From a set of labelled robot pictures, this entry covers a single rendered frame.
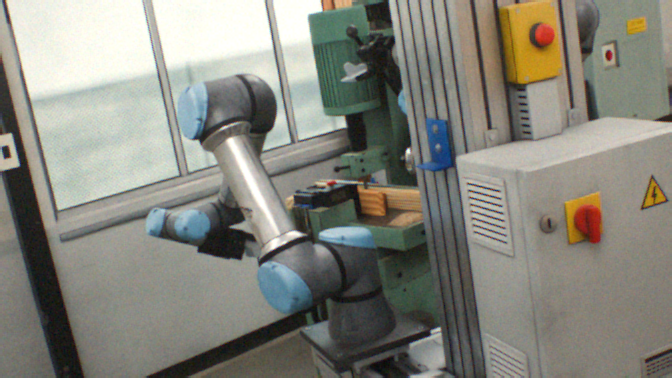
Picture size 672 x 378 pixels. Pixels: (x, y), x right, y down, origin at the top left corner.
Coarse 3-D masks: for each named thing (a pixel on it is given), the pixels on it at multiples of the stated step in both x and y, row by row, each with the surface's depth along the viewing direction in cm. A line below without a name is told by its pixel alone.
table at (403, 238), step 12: (360, 216) 244; (372, 216) 242; (384, 216) 240; (396, 216) 237; (372, 228) 232; (384, 228) 228; (396, 228) 225; (408, 228) 224; (420, 228) 227; (384, 240) 229; (396, 240) 226; (408, 240) 224; (420, 240) 227
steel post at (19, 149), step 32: (0, 64) 305; (0, 96) 306; (0, 128) 306; (0, 160) 305; (32, 192) 316; (32, 224) 316; (32, 256) 317; (32, 288) 323; (64, 320) 327; (64, 352) 328
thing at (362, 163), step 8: (352, 152) 253; (360, 152) 252; (368, 152) 251; (376, 152) 253; (384, 152) 255; (344, 160) 252; (352, 160) 249; (360, 160) 249; (368, 160) 251; (376, 160) 253; (352, 168) 250; (360, 168) 249; (368, 168) 251; (376, 168) 253; (384, 168) 256; (352, 176) 251; (360, 176) 249
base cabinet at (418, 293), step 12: (420, 276) 242; (396, 288) 236; (408, 288) 239; (420, 288) 242; (432, 288) 246; (396, 300) 236; (408, 300) 240; (420, 300) 243; (432, 300) 246; (432, 312) 246; (312, 324) 270
